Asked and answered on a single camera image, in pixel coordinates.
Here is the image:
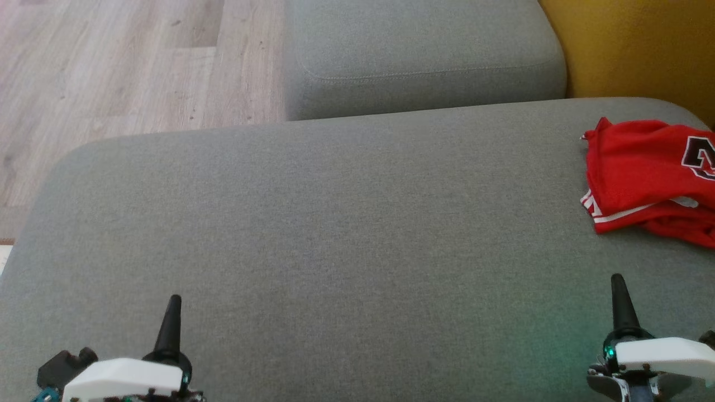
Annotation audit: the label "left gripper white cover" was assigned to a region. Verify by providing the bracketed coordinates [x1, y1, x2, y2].
[63, 294, 205, 402]

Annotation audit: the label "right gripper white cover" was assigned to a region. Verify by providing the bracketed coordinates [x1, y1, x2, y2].
[587, 273, 715, 402]

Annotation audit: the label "red Bulls jersey white sleeves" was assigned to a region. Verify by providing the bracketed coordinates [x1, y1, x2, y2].
[580, 117, 715, 233]

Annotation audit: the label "large grey sofa seat cushion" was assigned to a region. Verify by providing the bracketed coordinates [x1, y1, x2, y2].
[0, 98, 715, 402]

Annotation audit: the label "small grey sofa cushion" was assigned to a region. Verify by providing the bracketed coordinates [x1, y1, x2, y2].
[285, 0, 568, 122]

